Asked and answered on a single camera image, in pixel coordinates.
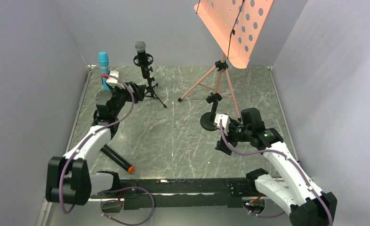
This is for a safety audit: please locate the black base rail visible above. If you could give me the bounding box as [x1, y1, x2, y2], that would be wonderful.
[88, 178, 276, 210]

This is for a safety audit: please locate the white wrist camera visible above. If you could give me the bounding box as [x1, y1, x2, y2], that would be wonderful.
[102, 71, 119, 87]
[214, 114, 230, 133]

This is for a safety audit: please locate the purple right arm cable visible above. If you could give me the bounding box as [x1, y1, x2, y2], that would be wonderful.
[218, 118, 334, 226]

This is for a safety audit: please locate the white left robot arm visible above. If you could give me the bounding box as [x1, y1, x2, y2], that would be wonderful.
[46, 82, 146, 205]

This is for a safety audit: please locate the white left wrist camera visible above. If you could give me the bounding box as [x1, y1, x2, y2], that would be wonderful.
[102, 71, 119, 87]

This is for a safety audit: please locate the blue toy microphone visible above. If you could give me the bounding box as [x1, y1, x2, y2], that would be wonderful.
[98, 51, 110, 90]

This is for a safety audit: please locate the black tripod shock-mount stand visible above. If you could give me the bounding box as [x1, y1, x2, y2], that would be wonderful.
[133, 54, 167, 108]

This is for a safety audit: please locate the aluminium frame rail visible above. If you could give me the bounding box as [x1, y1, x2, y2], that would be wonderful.
[35, 178, 326, 226]

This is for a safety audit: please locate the black glitter microphone silver head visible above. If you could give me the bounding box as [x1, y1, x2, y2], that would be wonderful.
[135, 40, 150, 79]

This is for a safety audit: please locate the black microphone orange end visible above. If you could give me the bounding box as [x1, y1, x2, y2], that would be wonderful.
[101, 145, 135, 174]

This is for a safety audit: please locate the black round-base stand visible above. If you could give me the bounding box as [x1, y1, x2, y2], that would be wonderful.
[200, 92, 223, 131]

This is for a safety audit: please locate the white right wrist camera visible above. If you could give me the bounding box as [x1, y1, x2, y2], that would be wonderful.
[214, 114, 230, 133]

